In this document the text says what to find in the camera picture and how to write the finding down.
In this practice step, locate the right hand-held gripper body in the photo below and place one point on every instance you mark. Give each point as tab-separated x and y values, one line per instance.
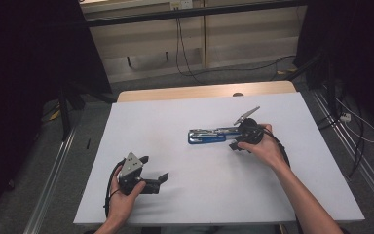
250	131

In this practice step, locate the person's right hand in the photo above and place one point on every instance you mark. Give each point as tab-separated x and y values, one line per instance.
268	149

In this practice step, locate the person's lap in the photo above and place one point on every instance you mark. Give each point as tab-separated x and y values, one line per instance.
217	229

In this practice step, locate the white power strip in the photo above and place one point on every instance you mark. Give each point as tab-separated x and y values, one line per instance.
345	117

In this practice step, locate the blue stapler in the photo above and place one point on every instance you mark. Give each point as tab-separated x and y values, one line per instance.
204	138

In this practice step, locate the black horizontal bar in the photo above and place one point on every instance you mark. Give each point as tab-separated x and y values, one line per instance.
191	13

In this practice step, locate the black metal stand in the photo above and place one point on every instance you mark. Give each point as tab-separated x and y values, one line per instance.
329	84
65	113

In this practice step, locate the black curtain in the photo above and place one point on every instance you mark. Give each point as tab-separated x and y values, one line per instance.
363	48
22	81

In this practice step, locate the aluminium floor rail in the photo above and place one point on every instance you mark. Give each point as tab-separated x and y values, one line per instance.
363	165
50	185

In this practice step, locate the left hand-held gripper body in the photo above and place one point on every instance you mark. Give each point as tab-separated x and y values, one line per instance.
131	167

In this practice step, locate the light wooden table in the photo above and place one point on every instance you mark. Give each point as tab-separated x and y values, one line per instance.
181	92

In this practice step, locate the small black floor object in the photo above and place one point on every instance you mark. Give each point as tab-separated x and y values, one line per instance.
88	144

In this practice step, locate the beige wooden cabinet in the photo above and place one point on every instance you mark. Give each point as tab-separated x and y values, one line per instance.
246	42

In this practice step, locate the white wall socket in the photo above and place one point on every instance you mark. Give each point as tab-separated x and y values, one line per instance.
181	4

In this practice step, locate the person's left hand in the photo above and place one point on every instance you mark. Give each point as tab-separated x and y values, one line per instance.
121	204

